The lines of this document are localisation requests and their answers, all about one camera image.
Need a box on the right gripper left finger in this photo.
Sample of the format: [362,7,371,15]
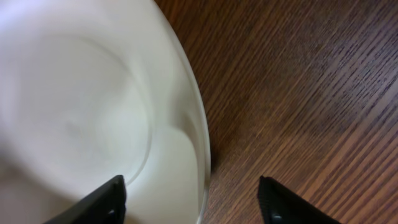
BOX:
[45,175,127,224]

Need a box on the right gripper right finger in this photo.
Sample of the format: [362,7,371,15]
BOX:
[257,176,340,224]

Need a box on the cream plastic plate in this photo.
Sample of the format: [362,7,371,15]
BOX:
[1,0,210,223]

